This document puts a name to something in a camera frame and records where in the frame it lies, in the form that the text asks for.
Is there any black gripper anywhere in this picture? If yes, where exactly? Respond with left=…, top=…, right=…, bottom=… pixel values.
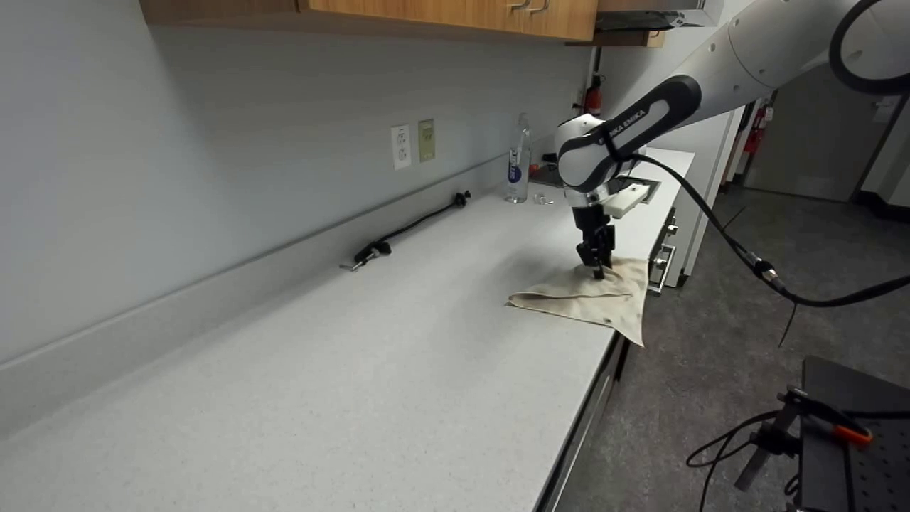
left=569, top=200, right=621, bottom=285

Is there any stained beige towel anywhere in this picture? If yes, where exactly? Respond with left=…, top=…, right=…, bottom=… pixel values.
left=505, top=257, right=655, bottom=351

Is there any clear water bottle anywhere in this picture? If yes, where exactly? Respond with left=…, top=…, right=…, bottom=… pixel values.
left=505, top=113, right=536, bottom=209

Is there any red fire extinguisher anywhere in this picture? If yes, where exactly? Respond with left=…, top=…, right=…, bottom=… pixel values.
left=742, top=103, right=776, bottom=159

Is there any wooden upper cabinet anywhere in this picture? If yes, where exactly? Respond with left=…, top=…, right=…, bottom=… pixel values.
left=141, top=0, right=671, bottom=48

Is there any black perforated table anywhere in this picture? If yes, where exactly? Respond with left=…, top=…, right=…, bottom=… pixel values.
left=799, top=352, right=910, bottom=512

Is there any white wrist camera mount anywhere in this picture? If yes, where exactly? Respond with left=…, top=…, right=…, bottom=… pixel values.
left=604, top=182, right=650, bottom=219

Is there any red black wall fixture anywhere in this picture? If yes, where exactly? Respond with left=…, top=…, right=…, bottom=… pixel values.
left=578, top=45, right=610, bottom=119

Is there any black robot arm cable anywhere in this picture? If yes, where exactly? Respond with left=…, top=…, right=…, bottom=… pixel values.
left=605, top=140, right=910, bottom=310

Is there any beige wall plate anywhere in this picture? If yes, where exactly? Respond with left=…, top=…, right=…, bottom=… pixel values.
left=416, top=118, right=438, bottom=164

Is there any thin black cable loop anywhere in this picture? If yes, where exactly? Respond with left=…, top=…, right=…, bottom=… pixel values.
left=685, top=406, right=807, bottom=512

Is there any black cord on counter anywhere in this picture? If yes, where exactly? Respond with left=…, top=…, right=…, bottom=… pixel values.
left=350, top=187, right=475, bottom=271

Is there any white wall outlet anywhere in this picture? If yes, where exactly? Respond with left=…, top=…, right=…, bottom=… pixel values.
left=391, top=123, right=419, bottom=173

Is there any black clamp mount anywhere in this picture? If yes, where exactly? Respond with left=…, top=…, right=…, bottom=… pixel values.
left=733, top=396, right=807, bottom=494

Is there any orange handled clamp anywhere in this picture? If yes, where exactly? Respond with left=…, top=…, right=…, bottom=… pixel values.
left=782, top=388, right=880, bottom=452

